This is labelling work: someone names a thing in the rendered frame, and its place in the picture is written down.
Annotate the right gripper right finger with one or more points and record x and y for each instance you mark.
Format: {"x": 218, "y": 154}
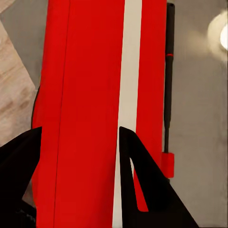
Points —
{"x": 166, "y": 209}

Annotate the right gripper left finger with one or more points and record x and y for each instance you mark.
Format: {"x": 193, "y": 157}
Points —
{"x": 18, "y": 160}

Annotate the coffee table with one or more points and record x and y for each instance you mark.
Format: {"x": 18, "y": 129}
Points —
{"x": 198, "y": 133}

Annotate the radio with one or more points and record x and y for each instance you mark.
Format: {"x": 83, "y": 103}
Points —
{"x": 106, "y": 64}

